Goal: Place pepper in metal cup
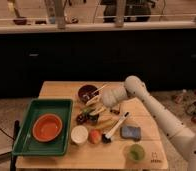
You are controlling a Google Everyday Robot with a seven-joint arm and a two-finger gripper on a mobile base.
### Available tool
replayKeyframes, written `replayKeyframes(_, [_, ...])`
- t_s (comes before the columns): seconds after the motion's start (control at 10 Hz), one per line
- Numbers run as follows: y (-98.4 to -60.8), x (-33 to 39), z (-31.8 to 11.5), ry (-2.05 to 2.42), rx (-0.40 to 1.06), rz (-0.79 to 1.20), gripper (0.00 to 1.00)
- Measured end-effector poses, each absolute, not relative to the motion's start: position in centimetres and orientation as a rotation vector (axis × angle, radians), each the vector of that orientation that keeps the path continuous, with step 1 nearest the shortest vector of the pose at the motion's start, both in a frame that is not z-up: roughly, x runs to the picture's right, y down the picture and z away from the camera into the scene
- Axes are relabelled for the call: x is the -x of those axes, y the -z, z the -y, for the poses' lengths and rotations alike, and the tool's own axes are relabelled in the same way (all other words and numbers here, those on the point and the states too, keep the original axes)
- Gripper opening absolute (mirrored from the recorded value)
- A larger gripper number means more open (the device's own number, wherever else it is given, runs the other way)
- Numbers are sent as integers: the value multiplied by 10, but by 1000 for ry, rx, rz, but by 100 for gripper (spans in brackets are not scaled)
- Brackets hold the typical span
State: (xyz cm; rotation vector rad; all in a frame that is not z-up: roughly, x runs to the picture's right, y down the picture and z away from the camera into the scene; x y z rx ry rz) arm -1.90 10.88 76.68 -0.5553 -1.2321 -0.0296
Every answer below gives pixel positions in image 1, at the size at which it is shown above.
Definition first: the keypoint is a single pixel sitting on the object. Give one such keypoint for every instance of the white fabric-covered gripper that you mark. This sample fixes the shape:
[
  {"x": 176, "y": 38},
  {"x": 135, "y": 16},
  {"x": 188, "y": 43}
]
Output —
[{"x": 109, "y": 97}]

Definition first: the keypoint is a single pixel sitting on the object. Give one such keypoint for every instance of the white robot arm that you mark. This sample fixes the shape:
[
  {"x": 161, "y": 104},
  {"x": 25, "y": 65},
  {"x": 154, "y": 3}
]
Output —
[{"x": 181, "y": 137}]

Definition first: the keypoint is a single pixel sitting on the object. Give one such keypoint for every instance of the red orange pepper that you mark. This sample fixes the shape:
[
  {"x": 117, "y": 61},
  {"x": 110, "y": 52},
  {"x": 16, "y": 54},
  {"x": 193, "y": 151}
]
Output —
[{"x": 94, "y": 136}]

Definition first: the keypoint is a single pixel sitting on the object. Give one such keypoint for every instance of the white metal cup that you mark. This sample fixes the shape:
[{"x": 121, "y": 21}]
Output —
[{"x": 79, "y": 135}]

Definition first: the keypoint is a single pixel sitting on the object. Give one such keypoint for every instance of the green plastic cup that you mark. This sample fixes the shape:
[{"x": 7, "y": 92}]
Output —
[{"x": 136, "y": 153}]

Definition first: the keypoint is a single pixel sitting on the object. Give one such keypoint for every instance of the dark maroon bowl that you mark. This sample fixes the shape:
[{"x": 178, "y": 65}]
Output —
[{"x": 87, "y": 92}]

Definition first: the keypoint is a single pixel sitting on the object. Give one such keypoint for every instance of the green vegetable toy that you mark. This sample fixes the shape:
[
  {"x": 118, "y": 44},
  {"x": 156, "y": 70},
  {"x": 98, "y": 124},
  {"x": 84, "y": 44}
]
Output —
[{"x": 87, "y": 110}]

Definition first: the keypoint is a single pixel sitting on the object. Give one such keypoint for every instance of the dark purple eggplant toy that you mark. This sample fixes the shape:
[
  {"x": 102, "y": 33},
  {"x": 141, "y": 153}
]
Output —
[{"x": 81, "y": 119}]

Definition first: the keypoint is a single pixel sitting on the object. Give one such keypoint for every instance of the blue grey sponge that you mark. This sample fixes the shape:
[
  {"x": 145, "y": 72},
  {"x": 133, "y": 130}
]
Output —
[{"x": 130, "y": 132}]

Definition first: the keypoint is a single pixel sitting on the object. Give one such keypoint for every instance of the orange bowl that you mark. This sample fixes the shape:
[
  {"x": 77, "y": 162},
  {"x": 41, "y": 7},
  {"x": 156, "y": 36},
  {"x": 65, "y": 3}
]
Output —
[{"x": 47, "y": 127}]

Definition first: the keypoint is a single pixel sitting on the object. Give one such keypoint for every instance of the green plastic tray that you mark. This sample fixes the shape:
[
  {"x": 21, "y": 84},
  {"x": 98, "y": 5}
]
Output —
[{"x": 27, "y": 145}]

